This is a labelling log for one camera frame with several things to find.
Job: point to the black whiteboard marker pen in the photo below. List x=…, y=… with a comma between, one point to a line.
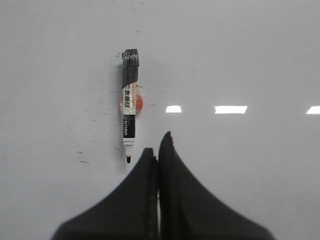
x=130, y=76

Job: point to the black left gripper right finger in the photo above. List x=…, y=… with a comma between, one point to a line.
x=188, y=211

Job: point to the white whiteboard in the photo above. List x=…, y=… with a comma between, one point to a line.
x=236, y=82

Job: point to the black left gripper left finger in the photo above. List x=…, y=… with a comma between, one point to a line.
x=128, y=213

